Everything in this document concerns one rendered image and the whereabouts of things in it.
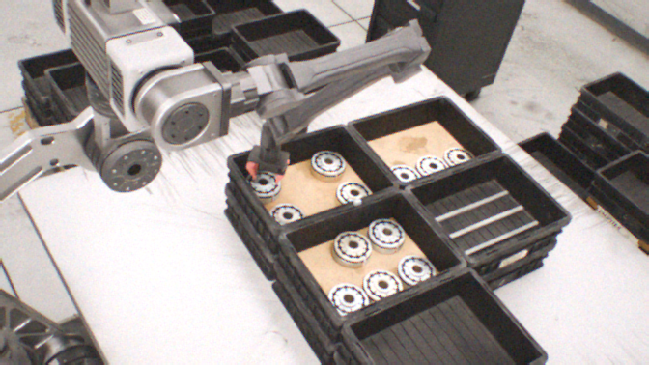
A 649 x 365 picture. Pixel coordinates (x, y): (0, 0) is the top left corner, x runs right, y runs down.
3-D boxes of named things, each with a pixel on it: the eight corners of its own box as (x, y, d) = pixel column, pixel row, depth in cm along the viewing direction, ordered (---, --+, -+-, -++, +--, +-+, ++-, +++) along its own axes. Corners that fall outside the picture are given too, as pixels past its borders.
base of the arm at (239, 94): (198, 112, 132) (200, 61, 124) (235, 101, 136) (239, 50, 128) (220, 139, 128) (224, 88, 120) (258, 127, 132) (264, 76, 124)
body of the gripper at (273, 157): (253, 149, 193) (255, 128, 188) (289, 157, 192) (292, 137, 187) (246, 164, 188) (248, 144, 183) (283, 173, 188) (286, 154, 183)
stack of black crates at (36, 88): (47, 142, 296) (41, 99, 280) (23, 101, 311) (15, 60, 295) (134, 117, 315) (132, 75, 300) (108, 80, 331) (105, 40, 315)
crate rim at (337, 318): (338, 328, 160) (339, 322, 158) (275, 238, 177) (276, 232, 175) (467, 270, 178) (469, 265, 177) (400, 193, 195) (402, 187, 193)
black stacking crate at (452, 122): (392, 215, 202) (402, 188, 194) (338, 151, 218) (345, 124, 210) (492, 178, 220) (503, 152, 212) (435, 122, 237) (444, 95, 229)
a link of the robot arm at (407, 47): (429, 7, 149) (448, 48, 148) (399, 34, 161) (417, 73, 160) (243, 61, 130) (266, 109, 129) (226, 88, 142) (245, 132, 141)
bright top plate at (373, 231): (380, 252, 185) (380, 251, 185) (361, 225, 191) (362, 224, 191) (411, 242, 189) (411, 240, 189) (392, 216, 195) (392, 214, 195)
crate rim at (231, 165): (275, 238, 177) (276, 232, 175) (223, 162, 193) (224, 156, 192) (400, 193, 195) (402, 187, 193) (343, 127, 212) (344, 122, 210)
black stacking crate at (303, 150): (271, 261, 183) (276, 232, 176) (222, 186, 200) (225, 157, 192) (391, 215, 202) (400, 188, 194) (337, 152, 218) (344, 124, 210)
